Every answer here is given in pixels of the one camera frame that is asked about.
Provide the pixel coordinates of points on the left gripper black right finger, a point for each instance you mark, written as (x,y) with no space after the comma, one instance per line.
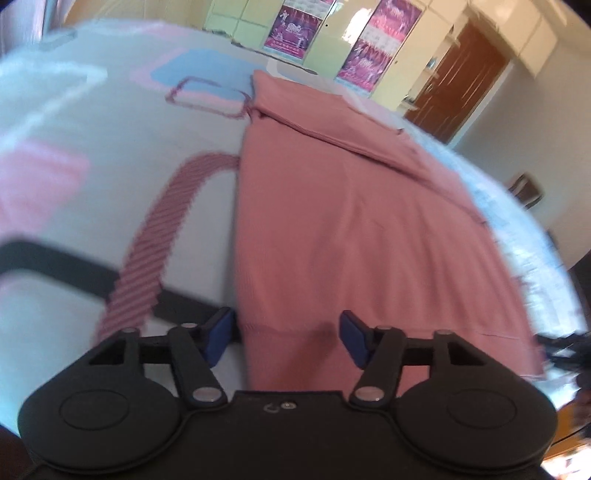
(383,352)

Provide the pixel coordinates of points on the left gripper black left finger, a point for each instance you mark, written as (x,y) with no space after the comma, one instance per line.
(190,350)

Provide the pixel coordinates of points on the pink knit garment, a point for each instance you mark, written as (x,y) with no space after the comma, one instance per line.
(336,212)

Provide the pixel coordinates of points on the dark wooden chair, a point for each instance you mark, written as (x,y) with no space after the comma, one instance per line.
(526,190)

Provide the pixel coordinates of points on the patterned bed sheet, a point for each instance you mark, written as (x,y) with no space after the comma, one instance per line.
(94,122)

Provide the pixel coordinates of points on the brown wooden door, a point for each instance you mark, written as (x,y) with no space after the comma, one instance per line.
(463,78)

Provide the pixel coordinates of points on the cream wardrobe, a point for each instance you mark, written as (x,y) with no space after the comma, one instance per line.
(518,27)

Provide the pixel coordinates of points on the right purple wall calendar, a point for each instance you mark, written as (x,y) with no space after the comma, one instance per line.
(381,39)

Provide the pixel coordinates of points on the purple wall calendar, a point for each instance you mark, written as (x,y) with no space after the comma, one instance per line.
(295,27)
(381,39)

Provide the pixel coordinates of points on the left purple wall calendar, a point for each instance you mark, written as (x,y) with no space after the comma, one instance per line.
(295,27)

